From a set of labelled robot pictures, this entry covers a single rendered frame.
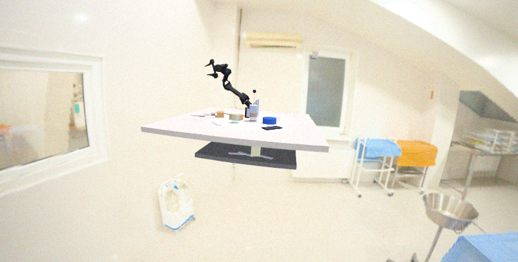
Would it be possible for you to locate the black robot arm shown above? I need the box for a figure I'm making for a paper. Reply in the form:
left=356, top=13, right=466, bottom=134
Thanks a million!
left=216, top=64, right=252, bottom=107

